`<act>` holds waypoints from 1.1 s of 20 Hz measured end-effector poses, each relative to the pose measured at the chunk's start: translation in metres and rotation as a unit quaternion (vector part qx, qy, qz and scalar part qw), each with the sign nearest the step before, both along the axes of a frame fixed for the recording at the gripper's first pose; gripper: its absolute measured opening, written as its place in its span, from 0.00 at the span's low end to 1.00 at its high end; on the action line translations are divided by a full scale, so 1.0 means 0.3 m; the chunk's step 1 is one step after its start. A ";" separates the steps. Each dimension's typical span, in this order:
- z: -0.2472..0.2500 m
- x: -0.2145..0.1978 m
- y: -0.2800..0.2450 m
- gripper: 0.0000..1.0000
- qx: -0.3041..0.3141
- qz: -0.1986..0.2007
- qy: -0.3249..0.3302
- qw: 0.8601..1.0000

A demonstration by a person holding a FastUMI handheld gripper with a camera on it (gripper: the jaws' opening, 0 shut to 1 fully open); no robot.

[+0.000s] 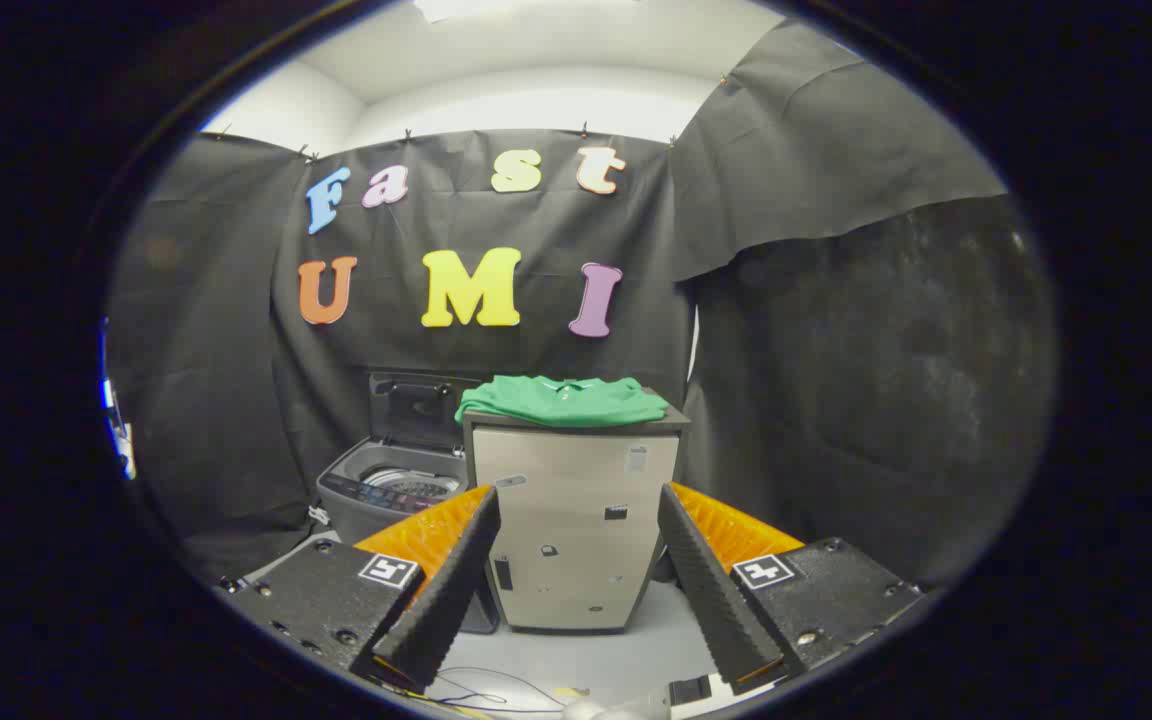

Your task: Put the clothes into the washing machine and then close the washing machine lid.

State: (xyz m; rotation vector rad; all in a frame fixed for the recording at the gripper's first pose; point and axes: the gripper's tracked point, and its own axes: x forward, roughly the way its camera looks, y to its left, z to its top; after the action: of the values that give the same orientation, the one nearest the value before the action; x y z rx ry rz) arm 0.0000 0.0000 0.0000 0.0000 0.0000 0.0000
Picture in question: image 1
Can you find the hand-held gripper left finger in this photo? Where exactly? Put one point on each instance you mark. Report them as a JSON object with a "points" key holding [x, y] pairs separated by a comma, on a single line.
{"points": [[451, 590]]}

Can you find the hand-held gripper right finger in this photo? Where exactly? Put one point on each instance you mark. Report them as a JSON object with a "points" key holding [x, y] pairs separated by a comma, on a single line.
{"points": [[706, 590]]}

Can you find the grey top-load washing machine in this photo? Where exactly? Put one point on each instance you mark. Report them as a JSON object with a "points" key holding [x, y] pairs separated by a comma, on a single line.
{"points": [[356, 495]]}

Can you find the dark washing machine lid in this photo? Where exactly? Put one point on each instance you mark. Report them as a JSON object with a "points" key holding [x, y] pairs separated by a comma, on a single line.
{"points": [[416, 405]]}

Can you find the green polo shirt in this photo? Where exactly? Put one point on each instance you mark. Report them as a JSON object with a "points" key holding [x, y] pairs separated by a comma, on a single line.
{"points": [[566, 402]]}

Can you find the beige cabinet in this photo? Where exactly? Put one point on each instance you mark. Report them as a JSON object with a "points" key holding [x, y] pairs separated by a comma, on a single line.
{"points": [[576, 530]]}

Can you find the black backdrop cloth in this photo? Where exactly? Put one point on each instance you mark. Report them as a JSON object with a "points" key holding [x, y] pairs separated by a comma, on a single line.
{"points": [[496, 220]]}

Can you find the white and blue object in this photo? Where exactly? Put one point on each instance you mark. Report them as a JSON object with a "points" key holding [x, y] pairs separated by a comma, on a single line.
{"points": [[118, 420]]}

